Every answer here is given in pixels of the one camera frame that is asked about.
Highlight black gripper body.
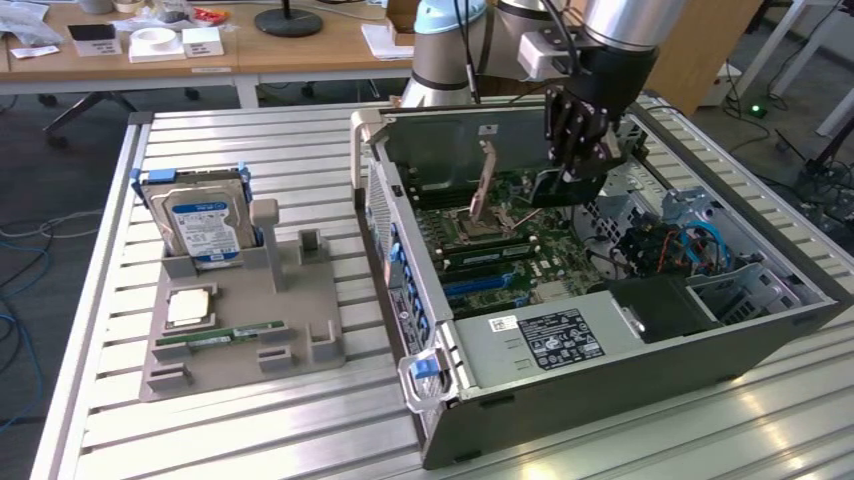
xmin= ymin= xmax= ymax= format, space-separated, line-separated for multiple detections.
xmin=565 ymin=46 xmax=661 ymax=122

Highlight black plastic air shroud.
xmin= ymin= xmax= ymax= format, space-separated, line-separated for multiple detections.
xmin=608 ymin=276 xmax=726 ymax=345

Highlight CPU socket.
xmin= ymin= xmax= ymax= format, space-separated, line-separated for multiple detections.
xmin=450 ymin=202 xmax=520 ymax=246

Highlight black round lamp base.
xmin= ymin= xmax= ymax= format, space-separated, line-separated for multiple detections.
xmin=253 ymin=0 xmax=327 ymax=37

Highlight silver chipset heatsink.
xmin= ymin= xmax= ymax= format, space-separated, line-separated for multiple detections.
xmin=537 ymin=281 xmax=577 ymax=303

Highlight white box with red button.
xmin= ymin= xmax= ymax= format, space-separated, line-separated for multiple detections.
xmin=710 ymin=59 xmax=746 ymax=109

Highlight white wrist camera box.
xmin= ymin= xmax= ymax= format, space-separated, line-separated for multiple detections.
xmin=518 ymin=32 xmax=580 ymax=81

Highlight red wire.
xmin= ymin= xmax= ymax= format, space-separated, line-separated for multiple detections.
xmin=657 ymin=224 xmax=677 ymax=274

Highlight white table frame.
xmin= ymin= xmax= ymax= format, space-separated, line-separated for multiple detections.
xmin=730 ymin=0 xmax=854 ymax=136

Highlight silver perforated drive cage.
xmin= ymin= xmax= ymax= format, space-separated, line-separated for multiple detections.
xmin=573 ymin=144 xmax=726 ymax=236

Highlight brown cardboard box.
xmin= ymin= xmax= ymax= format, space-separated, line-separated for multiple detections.
xmin=385 ymin=0 xmax=429 ymax=35

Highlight black graphics card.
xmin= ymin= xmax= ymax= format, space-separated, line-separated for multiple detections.
xmin=466 ymin=139 xmax=610 ymax=235

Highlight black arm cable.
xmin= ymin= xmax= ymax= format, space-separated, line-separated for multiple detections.
xmin=456 ymin=0 xmax=484 ymax=105

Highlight blue floor cable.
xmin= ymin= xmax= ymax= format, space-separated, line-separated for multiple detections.
xmin=0 ymin=239 xmax=55 ymax=431

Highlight white tape roll on base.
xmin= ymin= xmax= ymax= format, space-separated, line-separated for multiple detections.
xmin=129 ymin=27 xmax=189 ymax=65

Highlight white floor cable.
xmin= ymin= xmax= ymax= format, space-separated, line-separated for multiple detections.
xmin=0 ymin=209 xmax=102 ymax=241

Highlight wooden cabinet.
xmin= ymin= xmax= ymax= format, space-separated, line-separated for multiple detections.
xmin=553 ymin=0 xmax=766 ymax=116

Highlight grey power supply unit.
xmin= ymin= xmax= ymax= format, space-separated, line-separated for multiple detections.
xmin=437 ymin=292 xmax=646 ymax=394

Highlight black chair base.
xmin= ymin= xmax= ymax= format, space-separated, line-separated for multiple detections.
xmin=39 ymin=89 xmax=146 ymax=149

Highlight white paper stack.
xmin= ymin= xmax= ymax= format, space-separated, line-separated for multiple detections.
xmin=359 ymin=22 xmax=417 ymax=61

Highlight grey parts rack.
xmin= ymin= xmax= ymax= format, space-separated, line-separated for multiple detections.
xmin=138 ymin=198 xmax=350 ymax=404

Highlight hard disk with blue carrier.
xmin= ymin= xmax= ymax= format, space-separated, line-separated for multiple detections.
xmin=131 ymin=164 xmax=254 ymax=274

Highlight silver disk bay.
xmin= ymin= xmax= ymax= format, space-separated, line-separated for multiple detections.
xmin=686 ymin=262 xmax=802 ymax=326

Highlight blue data wire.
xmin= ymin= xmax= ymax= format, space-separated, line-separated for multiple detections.
xmin=684 ymin=219 xmax=736 ymax=276

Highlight plain white box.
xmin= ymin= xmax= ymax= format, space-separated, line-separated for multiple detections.
xmin=181 ymin=27 xmax=226 ymax=59

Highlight white box with black top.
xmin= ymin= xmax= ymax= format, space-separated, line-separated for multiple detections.
xmin=66 ymin=23 xmax=126 ymax=58

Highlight green motherboard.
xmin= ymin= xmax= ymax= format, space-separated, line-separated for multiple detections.
xmin=400 ymin=164 xmax=622 ymax=321

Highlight dark grey PC case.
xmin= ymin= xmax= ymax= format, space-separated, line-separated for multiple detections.
xmin=350 ymin=94 xmax=841 ymax=471

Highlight silver CPU chip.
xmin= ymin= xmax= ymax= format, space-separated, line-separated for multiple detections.
xmin=165 ymin=289 xmax=214 ymax=324

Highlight clear plastic bag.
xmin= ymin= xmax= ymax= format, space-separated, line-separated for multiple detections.
xmin=0 ymin=2 xmax=67 ymax=47

